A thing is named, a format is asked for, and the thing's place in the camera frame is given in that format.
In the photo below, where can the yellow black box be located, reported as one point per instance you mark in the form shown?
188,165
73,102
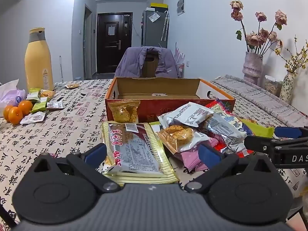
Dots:
158,4

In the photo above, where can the silver blue snack packet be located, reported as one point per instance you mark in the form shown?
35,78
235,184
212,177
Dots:
223,130

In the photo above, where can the gold striped snack packet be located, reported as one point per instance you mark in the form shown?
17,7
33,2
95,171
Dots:
134,149

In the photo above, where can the small white sachet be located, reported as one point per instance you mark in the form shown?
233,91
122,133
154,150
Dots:
55,105
32,118

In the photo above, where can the small clear snack packet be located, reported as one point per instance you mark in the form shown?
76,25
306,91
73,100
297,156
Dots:
72,86

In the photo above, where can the brown chair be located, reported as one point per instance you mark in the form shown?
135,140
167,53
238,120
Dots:
150,68

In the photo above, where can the white silver snack packet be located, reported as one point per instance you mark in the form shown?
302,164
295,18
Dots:
190,114

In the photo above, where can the red colourful printed packet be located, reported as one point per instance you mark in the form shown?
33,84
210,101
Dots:
225,107

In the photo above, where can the thin black rod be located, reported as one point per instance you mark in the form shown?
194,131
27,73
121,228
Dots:
7,215

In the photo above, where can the dark entrance door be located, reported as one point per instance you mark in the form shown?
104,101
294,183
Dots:
113,53

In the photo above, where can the purple tissue pack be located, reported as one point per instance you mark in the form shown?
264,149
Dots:
13,97

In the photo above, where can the orange cardboard box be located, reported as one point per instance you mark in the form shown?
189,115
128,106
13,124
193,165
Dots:
156,86

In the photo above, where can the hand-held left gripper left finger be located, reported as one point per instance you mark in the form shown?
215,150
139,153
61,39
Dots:
96,152

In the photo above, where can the clear orange cracker packet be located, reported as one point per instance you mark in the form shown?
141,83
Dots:
124,112

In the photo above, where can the red snack packet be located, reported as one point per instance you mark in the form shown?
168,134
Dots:
217,146

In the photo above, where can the yellow thermos bottle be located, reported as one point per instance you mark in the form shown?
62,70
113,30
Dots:
38,62

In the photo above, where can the pink ribbed vase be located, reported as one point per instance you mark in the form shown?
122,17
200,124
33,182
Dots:
251,65

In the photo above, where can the folded hanging umbrella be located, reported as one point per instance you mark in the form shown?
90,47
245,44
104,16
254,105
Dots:
165,24

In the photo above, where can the grey interior door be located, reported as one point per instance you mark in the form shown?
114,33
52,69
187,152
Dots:
87,43

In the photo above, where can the purple padded jacket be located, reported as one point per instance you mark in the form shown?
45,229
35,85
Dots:
133,62

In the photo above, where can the dried rose bouquet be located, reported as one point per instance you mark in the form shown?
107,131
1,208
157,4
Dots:
262,33

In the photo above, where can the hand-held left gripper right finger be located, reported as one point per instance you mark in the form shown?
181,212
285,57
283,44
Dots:
209,154

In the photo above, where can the clear plastic bag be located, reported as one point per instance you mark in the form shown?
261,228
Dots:
154,16

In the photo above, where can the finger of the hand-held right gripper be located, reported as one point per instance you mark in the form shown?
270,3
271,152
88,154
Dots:
255,143
285,131

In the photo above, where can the clear cookie packet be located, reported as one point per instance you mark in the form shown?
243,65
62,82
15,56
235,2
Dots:
47,93

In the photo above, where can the yellow flower branch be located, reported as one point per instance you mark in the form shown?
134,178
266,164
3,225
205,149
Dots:
294,60

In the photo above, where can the grey patterned folded cloth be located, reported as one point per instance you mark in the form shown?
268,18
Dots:
259,98

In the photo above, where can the glass jar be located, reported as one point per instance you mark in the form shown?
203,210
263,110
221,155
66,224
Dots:
272,86

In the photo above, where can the grey refrigerator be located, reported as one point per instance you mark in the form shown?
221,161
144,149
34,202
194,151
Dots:
151,33

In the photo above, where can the pink snack packet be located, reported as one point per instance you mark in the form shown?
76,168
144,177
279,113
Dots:
189,160

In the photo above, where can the white wall panel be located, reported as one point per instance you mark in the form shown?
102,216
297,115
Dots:
181,4

